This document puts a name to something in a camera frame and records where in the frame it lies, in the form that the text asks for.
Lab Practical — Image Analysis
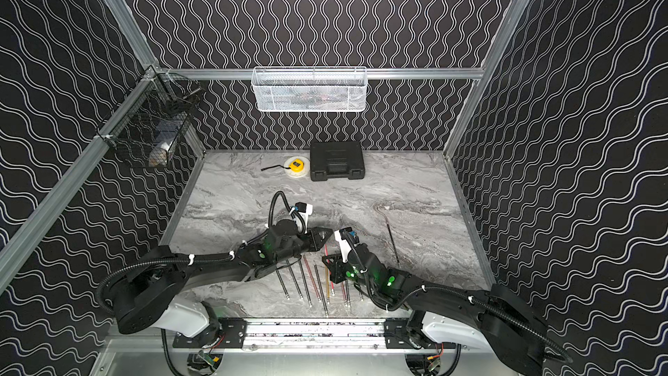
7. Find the light blue capped pencil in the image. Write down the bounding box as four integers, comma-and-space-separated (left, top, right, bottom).
313, 266, 329, 318

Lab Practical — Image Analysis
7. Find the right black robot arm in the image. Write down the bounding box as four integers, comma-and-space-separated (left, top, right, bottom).
322, 244, 573, 375

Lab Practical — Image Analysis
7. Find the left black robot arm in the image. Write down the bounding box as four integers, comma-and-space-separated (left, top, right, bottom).
94, 191, 334, 334

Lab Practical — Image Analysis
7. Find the yellow white tape measure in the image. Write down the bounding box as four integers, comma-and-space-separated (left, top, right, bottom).
260, 157, 311, 179

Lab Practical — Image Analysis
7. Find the black plastic tool case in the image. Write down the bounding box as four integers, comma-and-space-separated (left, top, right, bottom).
310, 141, 365, 182

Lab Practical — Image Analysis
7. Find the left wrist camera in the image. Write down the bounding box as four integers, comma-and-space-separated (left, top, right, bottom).
294, 202, 313, 220

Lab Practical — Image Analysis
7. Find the white wire mesh basket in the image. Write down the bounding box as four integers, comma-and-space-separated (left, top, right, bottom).
250, 66, 369, 112

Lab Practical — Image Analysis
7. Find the black wire basket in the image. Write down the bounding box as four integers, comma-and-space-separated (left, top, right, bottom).
97, 66, 204, 169

